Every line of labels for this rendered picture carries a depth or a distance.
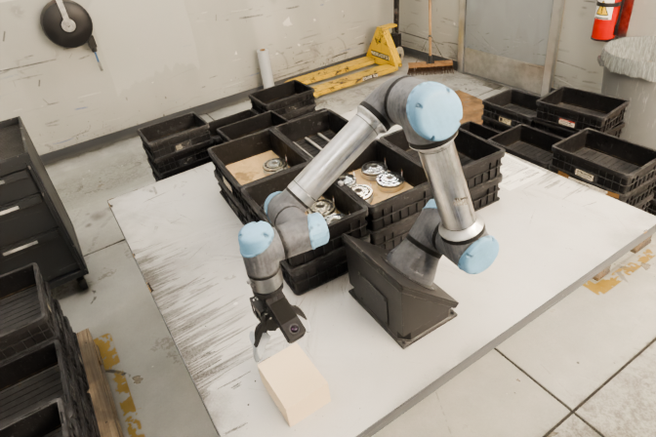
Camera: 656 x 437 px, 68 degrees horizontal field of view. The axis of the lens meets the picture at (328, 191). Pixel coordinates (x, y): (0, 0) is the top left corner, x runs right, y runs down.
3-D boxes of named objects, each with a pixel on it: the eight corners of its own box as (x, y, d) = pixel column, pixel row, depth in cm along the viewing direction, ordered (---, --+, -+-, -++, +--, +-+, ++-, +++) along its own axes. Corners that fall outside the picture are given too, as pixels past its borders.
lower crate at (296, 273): (374, 262, 167) (372, 235, 160) (297, 299, 156) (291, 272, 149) (319, 210, 197) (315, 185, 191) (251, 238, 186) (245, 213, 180)
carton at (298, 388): (331, 401, 124) (327, 382, 120) (290, 427, 120) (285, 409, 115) (300, 359, 136) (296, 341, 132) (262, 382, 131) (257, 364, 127)
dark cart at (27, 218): (97, 290, 277) (27, 152, 229) (11, 328, 259) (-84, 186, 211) (80, 240, 321) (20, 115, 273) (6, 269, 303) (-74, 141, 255)
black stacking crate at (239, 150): (315, 187, 191) (311, 162, 185) (246, 215, 181) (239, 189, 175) (274, 151, 222) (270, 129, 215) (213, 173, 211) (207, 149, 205)
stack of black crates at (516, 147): (573, 198, 278) (583, 145, 259) (538, 218, 265) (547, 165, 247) (515, 172, 307) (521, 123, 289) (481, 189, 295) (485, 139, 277)
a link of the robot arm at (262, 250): (280, 231, 99) (240, 246, 97) (288, 272, 105) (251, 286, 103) (268, 213, 106) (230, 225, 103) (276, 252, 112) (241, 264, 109)
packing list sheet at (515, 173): (550, 172, 202) (550, 171, 202) (512, 192, 193) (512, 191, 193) (488, 145, 227) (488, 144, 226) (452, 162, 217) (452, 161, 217)
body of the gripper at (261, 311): (280, 301, 121) (271, 264, 115) (297, 322, 115) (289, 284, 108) (252, 316, 118) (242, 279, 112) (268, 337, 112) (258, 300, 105)
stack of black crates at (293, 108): (303, 133, 390) (295, 79, 366) (322, 144, 368) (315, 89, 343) (258, 149, 373) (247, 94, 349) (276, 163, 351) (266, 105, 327)
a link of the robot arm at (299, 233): (309, 199, 113) (265, 214, 110) (328, 218, 104) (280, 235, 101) (315, 227, 117) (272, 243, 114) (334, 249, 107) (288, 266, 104)
